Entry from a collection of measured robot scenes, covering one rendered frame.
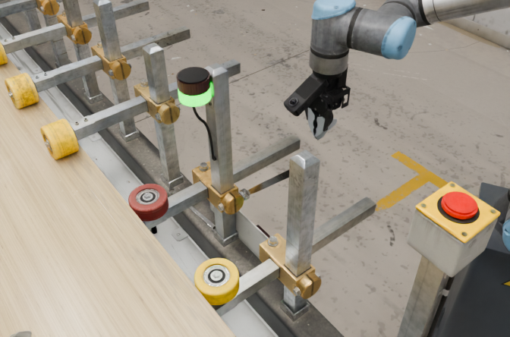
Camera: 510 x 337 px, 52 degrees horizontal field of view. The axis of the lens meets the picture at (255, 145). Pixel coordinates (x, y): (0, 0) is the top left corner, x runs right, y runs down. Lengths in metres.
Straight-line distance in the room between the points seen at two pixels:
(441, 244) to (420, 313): 0.17
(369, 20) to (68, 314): 0.80
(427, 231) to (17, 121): 1.05
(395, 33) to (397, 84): 2.06
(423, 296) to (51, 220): 0.71
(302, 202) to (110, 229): 0.40
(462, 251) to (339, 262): 1.51
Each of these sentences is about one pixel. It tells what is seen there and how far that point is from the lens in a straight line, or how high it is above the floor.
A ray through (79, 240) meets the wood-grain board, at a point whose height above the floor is 0.90.
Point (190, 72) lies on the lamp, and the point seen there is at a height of 1.18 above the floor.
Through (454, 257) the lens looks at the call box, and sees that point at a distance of 0.65.
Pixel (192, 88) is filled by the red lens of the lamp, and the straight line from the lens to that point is 0.93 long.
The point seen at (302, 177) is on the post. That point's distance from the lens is 0.84.
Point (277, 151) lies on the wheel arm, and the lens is 1.25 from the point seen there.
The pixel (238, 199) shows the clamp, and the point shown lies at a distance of 1.14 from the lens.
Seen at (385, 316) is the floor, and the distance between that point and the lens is 2.03.
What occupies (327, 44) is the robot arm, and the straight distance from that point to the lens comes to 1.18.
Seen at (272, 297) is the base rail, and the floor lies 0.70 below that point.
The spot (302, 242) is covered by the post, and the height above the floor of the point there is 0.94.
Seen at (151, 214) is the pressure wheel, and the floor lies 0.89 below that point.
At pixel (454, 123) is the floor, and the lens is 2.95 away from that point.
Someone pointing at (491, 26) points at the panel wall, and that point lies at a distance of 3.81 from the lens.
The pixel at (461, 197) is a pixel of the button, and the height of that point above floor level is 1.23.
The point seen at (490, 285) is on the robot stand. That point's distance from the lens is 1.63.
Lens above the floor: 1.67
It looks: 40 degrees down
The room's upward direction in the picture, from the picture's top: 1 degrees counter-clockwise
